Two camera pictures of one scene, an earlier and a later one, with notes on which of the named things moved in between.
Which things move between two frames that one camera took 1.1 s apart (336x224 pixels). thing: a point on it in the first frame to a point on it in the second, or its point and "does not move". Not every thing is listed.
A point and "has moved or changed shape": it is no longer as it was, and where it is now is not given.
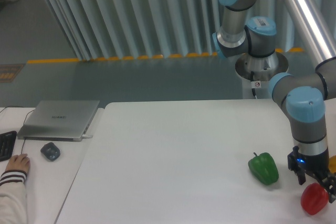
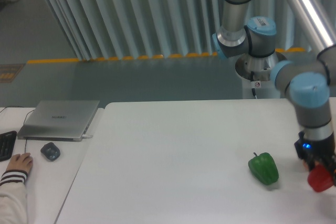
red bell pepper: [314, 198] has moved or changed shape
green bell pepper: [264, 168] does not move
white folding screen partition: [121, 14] does not move
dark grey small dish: [51, 151] does not move
